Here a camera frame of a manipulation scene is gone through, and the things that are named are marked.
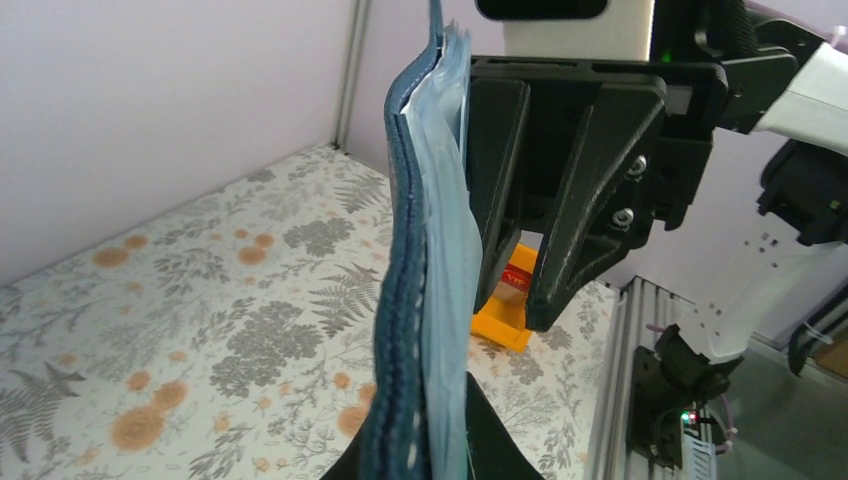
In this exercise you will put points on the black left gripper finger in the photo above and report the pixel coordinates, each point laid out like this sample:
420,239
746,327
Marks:
492,453

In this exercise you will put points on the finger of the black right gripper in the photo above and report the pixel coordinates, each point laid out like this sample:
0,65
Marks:
498,123
609,134

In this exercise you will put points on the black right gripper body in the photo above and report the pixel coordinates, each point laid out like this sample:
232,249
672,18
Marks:
562,90

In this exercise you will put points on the blue leather card holder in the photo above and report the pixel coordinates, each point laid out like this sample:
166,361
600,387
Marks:
416,427

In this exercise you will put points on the red credit card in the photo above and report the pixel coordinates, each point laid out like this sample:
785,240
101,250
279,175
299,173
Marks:
513,284

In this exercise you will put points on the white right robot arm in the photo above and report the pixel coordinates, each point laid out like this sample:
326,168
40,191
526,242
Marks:
781,77

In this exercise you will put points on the yellow plastic bin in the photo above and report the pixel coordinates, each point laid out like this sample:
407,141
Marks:
503,322

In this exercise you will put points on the floral table cloth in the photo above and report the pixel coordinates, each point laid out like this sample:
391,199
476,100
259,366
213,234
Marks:
228,339

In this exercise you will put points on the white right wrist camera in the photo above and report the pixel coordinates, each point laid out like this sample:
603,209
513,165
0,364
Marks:
594,30

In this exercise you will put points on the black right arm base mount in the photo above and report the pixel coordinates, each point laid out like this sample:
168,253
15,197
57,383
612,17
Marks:
669,423

